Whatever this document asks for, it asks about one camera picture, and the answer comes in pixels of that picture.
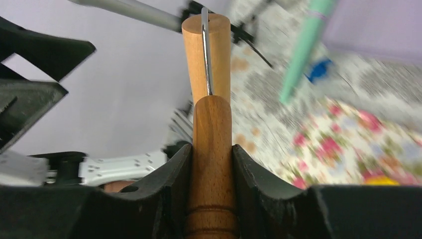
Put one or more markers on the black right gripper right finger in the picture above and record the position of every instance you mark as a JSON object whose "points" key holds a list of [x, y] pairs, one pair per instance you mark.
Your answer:
{"points": [[270, 208]]}

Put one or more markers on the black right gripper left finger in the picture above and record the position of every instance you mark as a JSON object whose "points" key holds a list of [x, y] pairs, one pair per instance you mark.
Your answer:
{"points": [[151, 208]]}

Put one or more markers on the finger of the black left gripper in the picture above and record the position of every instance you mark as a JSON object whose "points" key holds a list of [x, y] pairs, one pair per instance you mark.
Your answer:
{"points": [[23, 103], [55, 56]]}

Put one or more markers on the wooden dough roller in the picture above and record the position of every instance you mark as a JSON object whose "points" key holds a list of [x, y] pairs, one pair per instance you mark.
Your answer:
{"points": [[211, 207]]}

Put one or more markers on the floral rectangular tray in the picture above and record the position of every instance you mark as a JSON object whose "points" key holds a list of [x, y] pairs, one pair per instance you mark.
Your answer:
{"points": [[338, 144]]}

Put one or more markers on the yellow dough piece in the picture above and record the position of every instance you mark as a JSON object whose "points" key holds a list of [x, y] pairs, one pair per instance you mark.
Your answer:
{"points": [[380, 180]]}

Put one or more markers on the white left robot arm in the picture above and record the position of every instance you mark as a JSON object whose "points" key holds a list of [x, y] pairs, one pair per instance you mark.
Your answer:
{"points": [[72, 168]]}

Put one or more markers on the floral tablecloth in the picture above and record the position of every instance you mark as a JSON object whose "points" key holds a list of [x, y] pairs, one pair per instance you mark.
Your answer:
{"points": [[265, 127]]}

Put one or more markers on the black mini tripod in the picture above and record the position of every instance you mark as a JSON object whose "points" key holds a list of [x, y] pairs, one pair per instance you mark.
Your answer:
{"points": [[245, 30]]}

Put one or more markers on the purple plastic tray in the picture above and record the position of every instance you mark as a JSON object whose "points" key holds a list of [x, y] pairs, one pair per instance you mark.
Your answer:
{"points": [[386, 29]]}

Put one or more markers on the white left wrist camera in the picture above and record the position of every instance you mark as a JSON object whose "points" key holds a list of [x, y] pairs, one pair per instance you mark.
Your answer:
{"points": [[21, 170]]}

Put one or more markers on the teal handled tool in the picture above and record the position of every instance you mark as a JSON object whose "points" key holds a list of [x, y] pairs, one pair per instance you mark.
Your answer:
{"points": [[311, 29]]}

